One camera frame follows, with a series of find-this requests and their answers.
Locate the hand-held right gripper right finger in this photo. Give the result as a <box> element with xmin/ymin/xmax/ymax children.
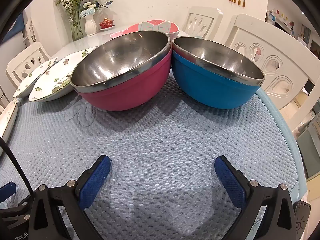
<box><xmin>214</xmin><ymin>155</ymin><xmax>298</xmax><ymax>240</ymax></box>

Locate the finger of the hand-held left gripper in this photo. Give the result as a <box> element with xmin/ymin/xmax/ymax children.
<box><xmin>0</xmin><ymin>201</ymin><xmax>31</xmax><ymax>230</ymax></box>
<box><xmin>0</xmin><ymin>182</ymin><xmax>17</xmax><ymax>202</ymax></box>

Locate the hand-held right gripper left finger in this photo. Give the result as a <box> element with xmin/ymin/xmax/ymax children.
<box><xmin>29</xmin><ymin>155</ymin><xmax>111</xmax><ymax>240</ymax></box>

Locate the gold-rimmed white plate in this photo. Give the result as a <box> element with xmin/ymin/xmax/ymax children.
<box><xmin>0</xmin><ymin>99</ymin><xmax>19</xmax><ymax>158</ymax></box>

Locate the blue steel bowl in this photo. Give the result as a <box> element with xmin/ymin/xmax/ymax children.
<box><xmin>171</xmin><ymin>36</ymin><xmax>265</xmax><ymax>110</ymax></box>

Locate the pink steel bowl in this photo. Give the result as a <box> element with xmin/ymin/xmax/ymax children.
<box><xmin>70</xmin><ymin>30</ymin><xmax>173</xmax><ymax>112</ymax></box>

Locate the white floral plate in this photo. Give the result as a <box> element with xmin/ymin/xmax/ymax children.
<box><xmin>12</xmin><ymin>57</ymin><xmax>58</xmax><ymax>98</ymax></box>
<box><xmin>28</xmin><ymin>46</ymin><xmax>100</xmax><ymax>102</ymax></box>

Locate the pink cartoon bowl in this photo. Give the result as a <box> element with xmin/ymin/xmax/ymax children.
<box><xmin>109</xmin><ymin>19</ymin><xmax>180</xmax><ymax>39</ymax></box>

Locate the light blue quilted mat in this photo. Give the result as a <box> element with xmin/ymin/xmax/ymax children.
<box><xmin>0</xmin><ymin>72</ymin><xmax>307</xmax><ymax>240</ymax></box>

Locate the grey-green sofa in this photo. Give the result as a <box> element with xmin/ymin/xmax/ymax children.
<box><xmin>296</xmin><ymin>120</ymin><xmax>320</xmax><ymax>170</ymax></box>

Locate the white dining chair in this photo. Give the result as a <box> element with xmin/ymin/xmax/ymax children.
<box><xmin>223</xmin><ymin>14</ymin><xmax>320</xmax><ymax>125</ymax></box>
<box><xmin>181</xmin><ymin>6</ymin><xmax>224</xmax><ymax>39</ymax></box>
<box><xmin>5</xmin><ymin>42</ymin><xmax>58</xmax><ymax>90</ymax></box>

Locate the glass vase with wildflowers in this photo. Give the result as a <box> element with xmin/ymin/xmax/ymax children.
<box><xmin>53</xmin><ymin>0</ymin><xmax>87</xmax><ymax>42</ymax></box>

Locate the white vase with blue flowers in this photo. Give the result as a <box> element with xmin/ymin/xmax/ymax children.
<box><xmin>79</xmin><ymin>0</ymin><xmax>113</xmax><ymax>36</ymax></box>

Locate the red lidded teacup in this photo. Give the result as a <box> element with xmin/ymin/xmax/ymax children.
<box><xmin>99</xmin><ymin>17</ymin><xmax>116</xmax><ymax>30</ymax></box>

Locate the white carved shelf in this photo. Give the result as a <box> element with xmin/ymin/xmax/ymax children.
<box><xmin>25</xmin><ymin>17</ymin><xmax>37</xmax><ymax>47</ymax></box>

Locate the blue fridge cover cloth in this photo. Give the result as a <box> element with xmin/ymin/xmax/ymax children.
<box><xmin>4</xmin><ymin>12</ymin><xmax>27</xmax><ymax>43</ymax></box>

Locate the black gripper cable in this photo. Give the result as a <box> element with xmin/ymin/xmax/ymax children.
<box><xmin>0</xmin><ymin>137</ymin><xmax>34</xmax><ymax>197</ymax></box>

